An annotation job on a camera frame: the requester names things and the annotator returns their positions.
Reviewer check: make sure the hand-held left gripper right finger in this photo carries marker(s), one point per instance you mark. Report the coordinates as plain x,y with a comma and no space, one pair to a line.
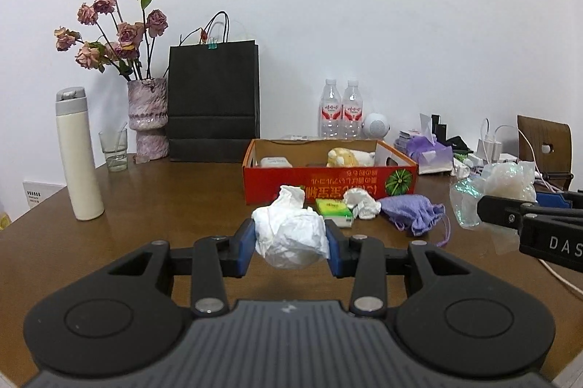
335,251

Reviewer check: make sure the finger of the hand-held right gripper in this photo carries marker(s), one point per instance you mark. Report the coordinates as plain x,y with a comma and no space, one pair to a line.
558,201
501,210

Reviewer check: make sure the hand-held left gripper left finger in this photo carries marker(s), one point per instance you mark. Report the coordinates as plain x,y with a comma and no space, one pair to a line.
246,247

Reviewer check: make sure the clear plastic bag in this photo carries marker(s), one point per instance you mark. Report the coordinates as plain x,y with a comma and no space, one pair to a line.
501,183

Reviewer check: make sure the green tissue packet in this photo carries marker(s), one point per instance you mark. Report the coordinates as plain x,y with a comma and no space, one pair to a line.
332,209

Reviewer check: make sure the large white tissue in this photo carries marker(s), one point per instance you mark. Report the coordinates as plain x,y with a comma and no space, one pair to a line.
291,233

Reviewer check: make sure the small white tissue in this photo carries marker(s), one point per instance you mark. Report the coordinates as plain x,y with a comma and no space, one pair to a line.
362,201

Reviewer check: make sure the red cardboard box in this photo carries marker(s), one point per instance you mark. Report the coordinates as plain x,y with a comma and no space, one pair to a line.
291,185

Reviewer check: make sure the white charger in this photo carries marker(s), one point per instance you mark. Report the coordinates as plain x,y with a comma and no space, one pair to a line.
489,149

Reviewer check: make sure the brown wooden chair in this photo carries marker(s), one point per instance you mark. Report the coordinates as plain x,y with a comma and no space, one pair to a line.
542,133

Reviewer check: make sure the purple tissue pack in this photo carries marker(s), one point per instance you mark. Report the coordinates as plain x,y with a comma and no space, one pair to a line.
432,155

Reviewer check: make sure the flat white case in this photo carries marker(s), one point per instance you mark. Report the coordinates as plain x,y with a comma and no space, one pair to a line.
275,162

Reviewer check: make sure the yellow white plush toy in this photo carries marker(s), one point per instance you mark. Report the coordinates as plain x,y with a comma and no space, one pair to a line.
348,158

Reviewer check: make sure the black small box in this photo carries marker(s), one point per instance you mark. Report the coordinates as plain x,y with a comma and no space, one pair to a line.
439,126

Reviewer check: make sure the white round speaker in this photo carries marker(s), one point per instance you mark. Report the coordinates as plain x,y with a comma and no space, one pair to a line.
375,125

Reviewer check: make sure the clear water bottle red label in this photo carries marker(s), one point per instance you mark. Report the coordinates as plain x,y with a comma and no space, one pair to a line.
353,114
330,114

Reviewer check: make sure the black paper bag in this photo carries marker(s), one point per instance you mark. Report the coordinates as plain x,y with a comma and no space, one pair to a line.
214,96

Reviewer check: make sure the clear drinking glass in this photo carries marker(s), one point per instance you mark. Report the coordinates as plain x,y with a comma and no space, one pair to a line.
113,151

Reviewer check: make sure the pink speckled vase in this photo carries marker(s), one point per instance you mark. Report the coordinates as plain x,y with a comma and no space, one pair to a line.
148,114

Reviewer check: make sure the white thermos bottle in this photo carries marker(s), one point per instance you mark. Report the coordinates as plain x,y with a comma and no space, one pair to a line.
79,160

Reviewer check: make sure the bunch of dried roses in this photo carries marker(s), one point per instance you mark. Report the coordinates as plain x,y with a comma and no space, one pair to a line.
130,35

